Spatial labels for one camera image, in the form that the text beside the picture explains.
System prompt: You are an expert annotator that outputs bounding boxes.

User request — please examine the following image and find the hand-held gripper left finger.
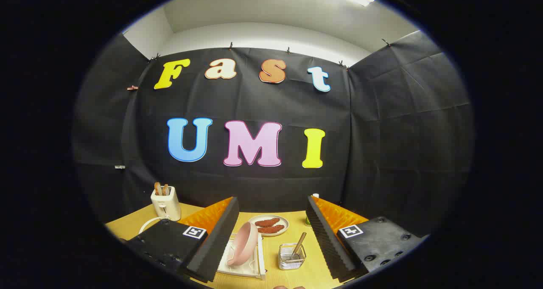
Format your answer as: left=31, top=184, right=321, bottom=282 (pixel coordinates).
left=121, top=196, right=240, bottom=283

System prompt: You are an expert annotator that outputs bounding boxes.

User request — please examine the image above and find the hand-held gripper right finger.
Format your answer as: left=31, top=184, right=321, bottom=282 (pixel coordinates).
left=305, top=195, right=427, bottom=283

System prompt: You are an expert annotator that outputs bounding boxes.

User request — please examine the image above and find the pink plate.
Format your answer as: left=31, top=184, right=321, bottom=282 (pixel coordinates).
left=226, top=222, right=258, bottom=267

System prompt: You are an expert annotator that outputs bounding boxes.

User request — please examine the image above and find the wooden handled spoon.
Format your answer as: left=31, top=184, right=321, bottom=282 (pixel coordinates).
left=290, top=232, right=307, bottom=260

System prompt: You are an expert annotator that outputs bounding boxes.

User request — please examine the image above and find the white dish rack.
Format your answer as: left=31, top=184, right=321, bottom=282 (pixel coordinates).
left=216, top=234, right=267, bottom=280

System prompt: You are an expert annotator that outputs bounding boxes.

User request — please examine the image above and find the metal wire basket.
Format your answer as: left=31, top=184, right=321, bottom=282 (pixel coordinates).
left=278, top=243, right=307, bottom=270

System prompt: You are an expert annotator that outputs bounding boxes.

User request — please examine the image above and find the white round plate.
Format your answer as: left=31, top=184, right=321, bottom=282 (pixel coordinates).
left=248, top=214, right=290, bottom=237

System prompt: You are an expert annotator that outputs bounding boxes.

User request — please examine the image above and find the green tea bottle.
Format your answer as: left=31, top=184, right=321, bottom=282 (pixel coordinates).
left=304, top=193, right=320, bottom=227

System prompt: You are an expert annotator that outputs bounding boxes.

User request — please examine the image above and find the white toaster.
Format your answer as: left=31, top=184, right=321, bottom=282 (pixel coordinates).
left=151, top=186, right=182, bottom=222

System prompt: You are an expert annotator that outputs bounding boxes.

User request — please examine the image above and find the black backdrop cloth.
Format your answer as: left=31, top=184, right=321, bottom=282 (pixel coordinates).
left=72, top=30, right=475, bottom=238

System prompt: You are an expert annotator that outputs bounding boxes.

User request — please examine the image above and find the white toaster cable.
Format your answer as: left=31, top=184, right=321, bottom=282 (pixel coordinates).
left=139, top=216, right=170, bottom=234

